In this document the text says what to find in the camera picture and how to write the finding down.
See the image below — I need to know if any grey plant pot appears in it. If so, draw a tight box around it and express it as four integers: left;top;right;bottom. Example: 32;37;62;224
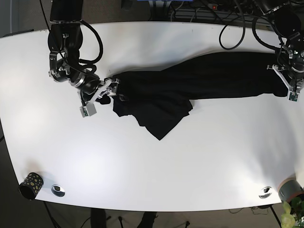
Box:
277;178;304;203

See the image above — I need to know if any black dotted cup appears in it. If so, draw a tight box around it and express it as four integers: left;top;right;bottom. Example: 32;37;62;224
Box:
19;172;44;200

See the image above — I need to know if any black printed T-shirt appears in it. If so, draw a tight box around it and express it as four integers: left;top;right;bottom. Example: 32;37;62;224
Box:
113;52;287;140

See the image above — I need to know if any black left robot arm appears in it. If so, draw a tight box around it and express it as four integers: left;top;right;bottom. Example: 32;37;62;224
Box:
214;0;304;102

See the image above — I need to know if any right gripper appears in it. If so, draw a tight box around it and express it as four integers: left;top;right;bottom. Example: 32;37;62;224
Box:
78;78;120;117

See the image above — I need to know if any green potted plant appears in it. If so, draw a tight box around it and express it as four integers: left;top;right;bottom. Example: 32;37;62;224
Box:
281;197;304;228

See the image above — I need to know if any right silver table grommet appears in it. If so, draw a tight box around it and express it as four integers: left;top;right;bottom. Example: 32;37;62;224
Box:
258;186;273;199

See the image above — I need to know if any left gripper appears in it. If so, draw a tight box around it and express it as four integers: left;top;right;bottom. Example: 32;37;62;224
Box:
267;65;304;102

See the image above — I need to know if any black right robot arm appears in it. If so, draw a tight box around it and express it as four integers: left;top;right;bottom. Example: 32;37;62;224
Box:
47;0;119;117

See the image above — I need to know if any left silver table grommet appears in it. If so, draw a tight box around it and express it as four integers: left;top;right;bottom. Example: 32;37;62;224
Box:
51;185;65;197

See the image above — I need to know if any silver table grommet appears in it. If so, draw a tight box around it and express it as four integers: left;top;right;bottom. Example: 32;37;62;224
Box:
51;185;65;197
258;186;273;199

